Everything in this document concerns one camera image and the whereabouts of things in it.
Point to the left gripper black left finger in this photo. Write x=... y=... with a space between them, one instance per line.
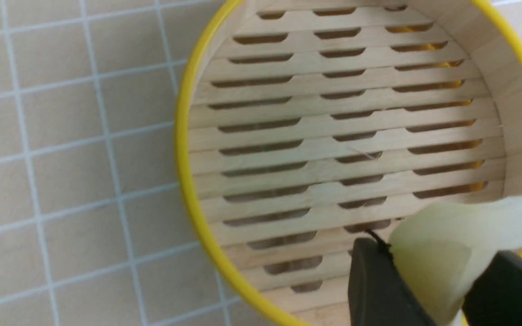
x=377 y=295

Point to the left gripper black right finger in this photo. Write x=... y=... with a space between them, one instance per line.
x=495 y=298

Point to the pale green dumpling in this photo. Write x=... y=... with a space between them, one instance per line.
x=444 y=248

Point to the bamboo steamer tray yellow rim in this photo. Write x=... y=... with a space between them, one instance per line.
x=299 y=122

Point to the beige checkered tablecloth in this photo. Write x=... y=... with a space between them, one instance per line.
x=94 y=230

